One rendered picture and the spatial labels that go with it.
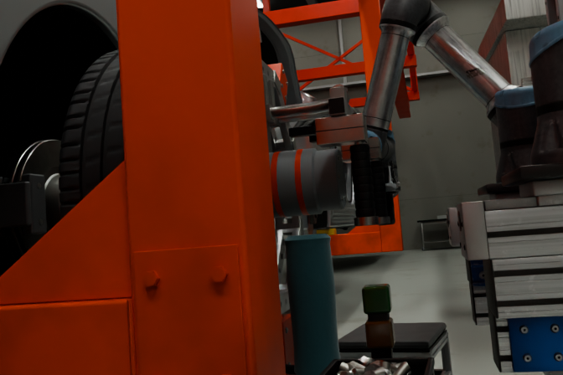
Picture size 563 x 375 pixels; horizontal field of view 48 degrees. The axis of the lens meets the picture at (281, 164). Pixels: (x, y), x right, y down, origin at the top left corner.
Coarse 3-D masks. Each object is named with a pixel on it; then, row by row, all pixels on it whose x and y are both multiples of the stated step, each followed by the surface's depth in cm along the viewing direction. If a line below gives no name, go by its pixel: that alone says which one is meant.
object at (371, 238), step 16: (368, 0) 506; (368, 16) 505; (368, 32) 503; (368, 48) 502; (368, 64) 501; (368, 80) 500; (400, 224) 492; (336, 240) 495; (352, 240) 493; (368, 240) 490; (384, 240) 487; (400, 240) 484
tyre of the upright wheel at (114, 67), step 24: (96, 72) 121; (96, 96) 116; (120, 96) 114; (72, 120) 114; (96, 120) 112; (120, 120) 111; (72, 144) 112; (96, 144) 110; (120, 144) 109; (72, 168) 110; (96, 168) 109; (72, 192) 110
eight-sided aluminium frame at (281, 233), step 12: (264, 72) 137; (276, 84) 146; (276, 96) 148; (288, 132) 155; (276, 144) 159; (288, 144) 157; (300, 216) 160; (276, 228) 158; (288, 228) 157; (300, 228) 157; (276, 240) 155; (276, 252) 152; (288, 300) 137
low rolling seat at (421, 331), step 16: (352, 336) 233; (400, 336) 225; (416, 336) 223; (432, 336) 223; (448, 336) 250; (352, 352) 224; (368, 352) 222; (400, 352) 218; (416, 352) 215; (432, 352) 216; (448, 352) 247; (448, 368) 246
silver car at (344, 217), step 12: (312, 96) 586; (276, 132) 410; (300, 144) 422; (312, 144) 445; (348, 168) 715; (348, 180) 702; (348, 192) 693; (348, 204) 625; (312, 216) 450; (324, 216) 496; (336, 216) 527; (348, 216) 602; (312, 228) 468; (336, 228) 754
